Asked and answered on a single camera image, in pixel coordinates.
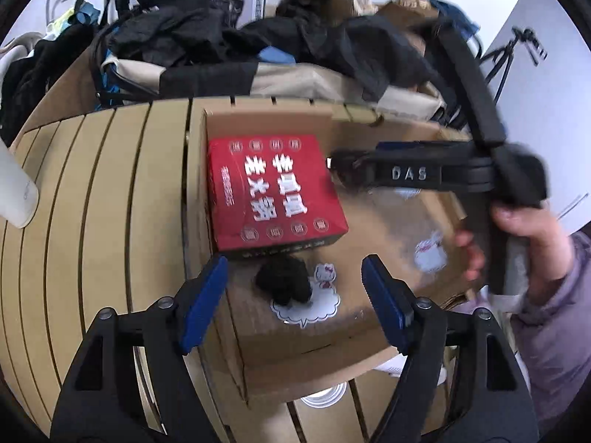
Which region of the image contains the yellow green cloth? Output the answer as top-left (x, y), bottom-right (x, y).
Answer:
top-left (46, 2), bottom-right (102, 38)

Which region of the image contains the black cloth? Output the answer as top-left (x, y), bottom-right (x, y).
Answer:
top-left (0, 25), bottom-right (95, 146)

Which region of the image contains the tall white bottle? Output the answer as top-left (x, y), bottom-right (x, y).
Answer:
top-left (0, 141), bottom-right (40, 229)

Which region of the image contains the white speech bubble sticker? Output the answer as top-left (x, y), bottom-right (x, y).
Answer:
top-left (270, 281), bottom-right (341, 328)

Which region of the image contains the small cat sticker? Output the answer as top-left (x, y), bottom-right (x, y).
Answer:
top-left (313, 263), bottom-right (337, 287)

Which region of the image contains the black hair scrunchie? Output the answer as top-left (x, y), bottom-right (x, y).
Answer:
top-left (254, 256), bottom-right (311, 308)

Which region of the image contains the large cardboard box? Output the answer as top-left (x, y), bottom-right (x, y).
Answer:
top-left (23, 51), bottom-right (102, 134)

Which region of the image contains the black tripod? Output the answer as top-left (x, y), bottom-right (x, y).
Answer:
top-left (480, 37), bottom-right (532, 102)

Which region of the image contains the red printed box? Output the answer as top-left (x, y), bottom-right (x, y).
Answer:
top-left (206, 135), bottom-right (349, 259)

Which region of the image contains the black clothes pile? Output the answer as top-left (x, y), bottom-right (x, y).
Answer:
top-left (240, 0), bottom-right (439, 102)
top-left (106, 0), bottom-right (259, 97)

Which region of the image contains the person's right hand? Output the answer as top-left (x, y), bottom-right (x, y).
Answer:
top-left (454, 204), bottom-right (575, 287)

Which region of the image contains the open cardboard box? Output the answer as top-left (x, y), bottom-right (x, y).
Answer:
top-left (318, 0), bottom-right (444, 56)

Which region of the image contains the white round object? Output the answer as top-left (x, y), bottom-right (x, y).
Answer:
top-left (300, 384), bottom-right (348, 408)

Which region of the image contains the shallow cardboard box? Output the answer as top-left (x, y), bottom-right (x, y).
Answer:
top-left (185, 102), bottom-right (481, 402)

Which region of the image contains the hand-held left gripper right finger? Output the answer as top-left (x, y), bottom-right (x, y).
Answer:
top-left (361, 255), bottom-right (541, 443)

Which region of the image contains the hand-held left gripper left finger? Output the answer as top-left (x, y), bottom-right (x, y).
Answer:
top-left (50, 255), bottom-right (230, 443)

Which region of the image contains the blue bag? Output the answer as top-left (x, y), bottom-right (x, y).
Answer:
top-left (431, 0), bottom-right (483, 56)

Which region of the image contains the translucent white package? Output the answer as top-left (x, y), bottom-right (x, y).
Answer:
top-left (360, 185), bottom-right (467, 282)

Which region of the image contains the white flat object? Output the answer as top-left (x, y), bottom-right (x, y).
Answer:
top-left (373, 355), bottom-right (448, 385)

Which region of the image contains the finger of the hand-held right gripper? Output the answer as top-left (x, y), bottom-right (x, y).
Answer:
top-left (329, 141), bottom-right (468, 192)
top-left (429, 22), bottom-right (506, 147)

